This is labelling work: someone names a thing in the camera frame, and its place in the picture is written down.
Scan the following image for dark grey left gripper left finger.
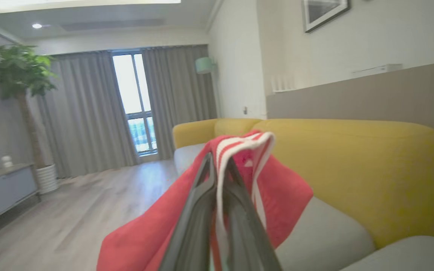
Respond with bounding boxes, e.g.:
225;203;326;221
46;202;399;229
159;152;217;271

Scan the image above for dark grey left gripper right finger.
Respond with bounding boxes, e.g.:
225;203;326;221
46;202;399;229
223;157;282;271

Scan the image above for red shorts with white trim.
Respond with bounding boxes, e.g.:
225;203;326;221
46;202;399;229
96;130;314;271

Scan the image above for grey curtain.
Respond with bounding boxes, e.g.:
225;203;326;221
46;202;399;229
27;51;139;178
142;45;218;160

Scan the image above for large yellow sofa back cushion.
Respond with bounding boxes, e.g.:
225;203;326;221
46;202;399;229
253;119;434;249

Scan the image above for white ribbed plant pot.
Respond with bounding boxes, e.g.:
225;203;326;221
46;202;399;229
35;164;60;195

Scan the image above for tall bright window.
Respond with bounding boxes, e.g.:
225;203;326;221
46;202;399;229
112;53;158;156

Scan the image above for mint green floor lamp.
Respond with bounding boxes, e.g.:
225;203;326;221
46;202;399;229
195;56;222;118

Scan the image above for grey low TV cabinet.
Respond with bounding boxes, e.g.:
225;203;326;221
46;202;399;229
0;163;39;231

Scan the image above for green leafy indoor tree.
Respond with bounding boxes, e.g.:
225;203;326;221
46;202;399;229
0;44;58;170

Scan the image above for bright ceiling light panel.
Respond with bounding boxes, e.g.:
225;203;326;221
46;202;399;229
0;0;182;14

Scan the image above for dark framed wall picture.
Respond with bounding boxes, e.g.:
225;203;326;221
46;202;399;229
302;0;351;33

